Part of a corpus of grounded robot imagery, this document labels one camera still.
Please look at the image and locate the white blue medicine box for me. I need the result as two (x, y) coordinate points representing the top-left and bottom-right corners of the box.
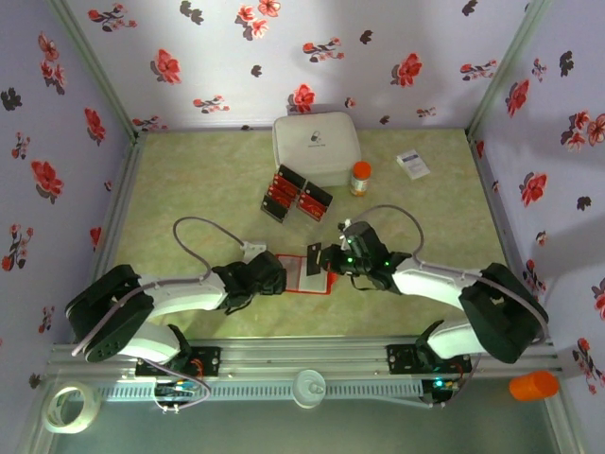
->
(395, 148), (432, 183)

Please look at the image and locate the white slotted cable duct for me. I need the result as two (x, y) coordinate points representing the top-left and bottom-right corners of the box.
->
(96, 379), (424, 403)

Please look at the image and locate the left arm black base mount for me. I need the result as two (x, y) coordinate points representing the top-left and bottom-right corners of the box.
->
(135, 346), (222, 378)

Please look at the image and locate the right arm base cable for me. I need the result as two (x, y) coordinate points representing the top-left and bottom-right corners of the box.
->
(420, 352), (483, 410)

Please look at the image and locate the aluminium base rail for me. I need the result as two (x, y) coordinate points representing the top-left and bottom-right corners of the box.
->
(45, 336), (566, 379)

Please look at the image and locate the clear acrylic card tray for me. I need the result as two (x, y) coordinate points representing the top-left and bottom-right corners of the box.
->
(259, 163), (335, 224)

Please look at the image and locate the aluminium frame post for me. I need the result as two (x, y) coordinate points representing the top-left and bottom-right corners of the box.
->
(543, 396), (585, 454)
(46, 0), (141, 141)
(465, 0), (554, 138)
(16, 377), (53, 454)

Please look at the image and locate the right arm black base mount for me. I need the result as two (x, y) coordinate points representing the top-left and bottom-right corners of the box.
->
(386, 343), (473, 375)

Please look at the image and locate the left arm base cable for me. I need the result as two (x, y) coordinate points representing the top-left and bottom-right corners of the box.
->
(141, 358), (214, 413)

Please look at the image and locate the white plastic lidded box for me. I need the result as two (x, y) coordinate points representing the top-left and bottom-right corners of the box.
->
(271, 112), (363, 191)

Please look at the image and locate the aluminium side rail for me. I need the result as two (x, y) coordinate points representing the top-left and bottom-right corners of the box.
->
(465, 128), (554, 340)
(78, 131), (147, 342)

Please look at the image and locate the clear tape roll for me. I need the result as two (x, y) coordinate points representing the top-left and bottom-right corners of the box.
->
(41, 381), (102, 435)

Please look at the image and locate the red card holder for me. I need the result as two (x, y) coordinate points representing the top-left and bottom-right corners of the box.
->
(275, 253), (339, 295)

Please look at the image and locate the orange-capped pill bottle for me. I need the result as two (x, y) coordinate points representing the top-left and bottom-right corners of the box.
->
(349, 161), (372, 198)

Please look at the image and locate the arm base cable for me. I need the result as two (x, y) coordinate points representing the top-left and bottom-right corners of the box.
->
(420, 352), (483, 410)
(141, 358), (214, 413)

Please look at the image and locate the orange plastic cup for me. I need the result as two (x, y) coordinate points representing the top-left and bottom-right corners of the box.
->
(509, 370), (561, 403)

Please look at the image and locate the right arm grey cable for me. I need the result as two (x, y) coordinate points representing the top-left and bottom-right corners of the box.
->
(352, 203), (549, 346)

